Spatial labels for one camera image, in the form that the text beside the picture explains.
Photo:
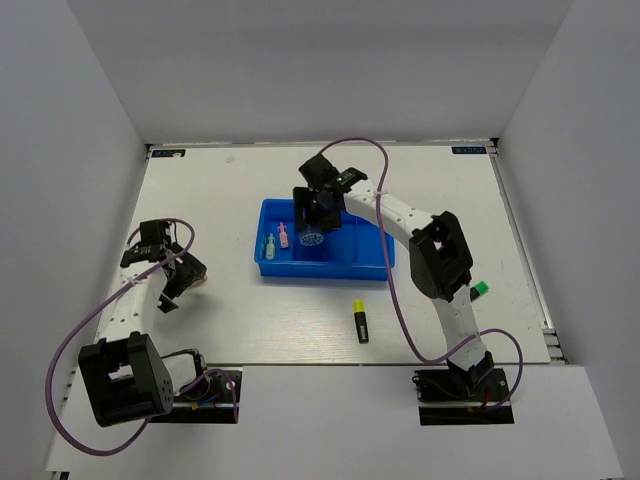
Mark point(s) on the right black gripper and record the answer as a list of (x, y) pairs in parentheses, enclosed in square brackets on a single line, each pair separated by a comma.
[(302, 199)]

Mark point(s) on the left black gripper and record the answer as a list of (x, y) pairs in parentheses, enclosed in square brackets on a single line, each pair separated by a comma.
[(191, 269)]

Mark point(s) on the pink correction tape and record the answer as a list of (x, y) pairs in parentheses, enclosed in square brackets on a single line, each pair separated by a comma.
[(283, 236)]

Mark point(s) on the green correction tape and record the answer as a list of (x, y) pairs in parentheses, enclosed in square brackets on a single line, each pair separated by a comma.
[(269, 251)]

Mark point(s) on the yellow cap highlighter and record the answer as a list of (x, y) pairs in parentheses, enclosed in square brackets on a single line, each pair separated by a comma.
[(360, 321)]

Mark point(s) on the green cap highlighter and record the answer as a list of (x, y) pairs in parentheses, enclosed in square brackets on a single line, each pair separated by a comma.
[(478, 290)]

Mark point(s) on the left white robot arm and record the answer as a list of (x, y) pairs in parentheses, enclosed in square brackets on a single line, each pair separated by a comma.
[(125, 376)]

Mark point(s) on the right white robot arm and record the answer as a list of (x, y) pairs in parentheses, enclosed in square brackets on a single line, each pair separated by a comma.
[(439, 257)]

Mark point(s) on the blue plastic divided tray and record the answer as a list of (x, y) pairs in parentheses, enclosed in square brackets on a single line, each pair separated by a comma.
[(353, 252)]

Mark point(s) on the left blue corner label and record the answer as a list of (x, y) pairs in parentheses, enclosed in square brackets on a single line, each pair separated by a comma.
[(168, 153)]

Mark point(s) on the blue corner label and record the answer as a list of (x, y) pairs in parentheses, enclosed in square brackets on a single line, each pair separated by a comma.
[(469, 150), (168, 153)]

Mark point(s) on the right blue corner label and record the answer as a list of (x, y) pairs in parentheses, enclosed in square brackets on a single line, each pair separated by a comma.
[(469, 150)]

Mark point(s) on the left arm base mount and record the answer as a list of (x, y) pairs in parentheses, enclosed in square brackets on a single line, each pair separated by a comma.
[(213, 401)]

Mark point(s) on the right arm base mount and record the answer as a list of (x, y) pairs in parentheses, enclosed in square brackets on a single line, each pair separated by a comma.
[(442, 402)]

